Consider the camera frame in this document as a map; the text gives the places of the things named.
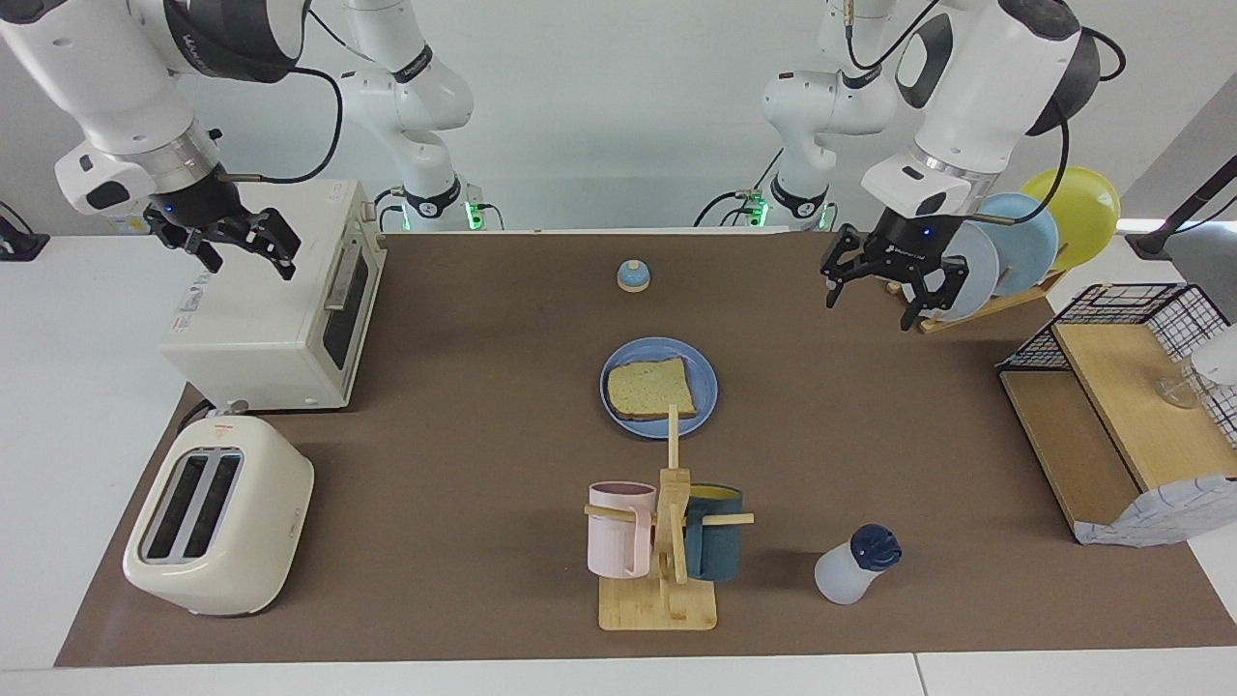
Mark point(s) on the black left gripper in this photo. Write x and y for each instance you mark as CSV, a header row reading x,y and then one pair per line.
x,y
913,253

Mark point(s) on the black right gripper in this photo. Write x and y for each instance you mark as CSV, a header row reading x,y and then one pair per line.
x,y
198,213

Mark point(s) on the toasted bread slice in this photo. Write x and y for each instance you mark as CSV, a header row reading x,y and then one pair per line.
x,y
647,387

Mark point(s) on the translucent squeeze bottle navy cap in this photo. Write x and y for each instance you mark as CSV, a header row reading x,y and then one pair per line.
x,y
841,580

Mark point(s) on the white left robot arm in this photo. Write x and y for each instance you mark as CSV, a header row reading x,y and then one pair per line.
x,y
986,87

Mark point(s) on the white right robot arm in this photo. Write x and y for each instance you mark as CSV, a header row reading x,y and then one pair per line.
x,y
97,68

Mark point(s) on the grey plate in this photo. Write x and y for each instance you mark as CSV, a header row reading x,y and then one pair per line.
x,y
981,280

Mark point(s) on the wooden plate rack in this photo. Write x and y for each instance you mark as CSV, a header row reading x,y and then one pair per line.
x,y
976,311

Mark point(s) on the pale blue plate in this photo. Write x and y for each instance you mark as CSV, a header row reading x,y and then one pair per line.
x,y
1029,242

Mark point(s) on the periwinkle blue dinner plate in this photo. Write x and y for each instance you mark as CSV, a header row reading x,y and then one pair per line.
x,y
704,387

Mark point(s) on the yellow plate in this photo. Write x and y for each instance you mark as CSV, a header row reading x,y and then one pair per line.
x,y
1087,208

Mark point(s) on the white toaster oven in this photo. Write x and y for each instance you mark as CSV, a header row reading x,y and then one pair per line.
x,y
251,329

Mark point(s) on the black desk stand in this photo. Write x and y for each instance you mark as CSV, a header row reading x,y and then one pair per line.
x,y
19,246

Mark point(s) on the small blue knob lid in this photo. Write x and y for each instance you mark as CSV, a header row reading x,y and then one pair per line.
x,y
633,278

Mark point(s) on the wooden two-tier shelf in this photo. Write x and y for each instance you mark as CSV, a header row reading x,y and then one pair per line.
x,y
1121,387

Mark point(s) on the cream two-slot toaster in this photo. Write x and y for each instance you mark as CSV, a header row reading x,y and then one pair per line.
x,y
261,522

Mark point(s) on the clear drinking glass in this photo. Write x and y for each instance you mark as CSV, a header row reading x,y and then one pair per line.
x,y
1179,391

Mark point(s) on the dark teal mug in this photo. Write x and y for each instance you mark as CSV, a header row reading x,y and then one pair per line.
x,y
720,546

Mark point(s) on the white rounded container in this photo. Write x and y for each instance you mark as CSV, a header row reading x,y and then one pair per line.
x,y
1220,358

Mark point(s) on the white marbled shelf side panel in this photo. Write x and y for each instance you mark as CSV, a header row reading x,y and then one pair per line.
x,y
1160,512

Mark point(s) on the pink mug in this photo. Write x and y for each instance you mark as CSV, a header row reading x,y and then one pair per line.
x,y
618,541

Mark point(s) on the brown table mat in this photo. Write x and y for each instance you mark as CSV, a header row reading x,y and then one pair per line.
x,y
483,541

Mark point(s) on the wooden mug tree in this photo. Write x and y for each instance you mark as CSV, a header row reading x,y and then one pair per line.
x,y
657,609

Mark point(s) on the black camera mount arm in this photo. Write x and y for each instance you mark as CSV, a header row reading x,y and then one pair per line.
x,y
1150,242

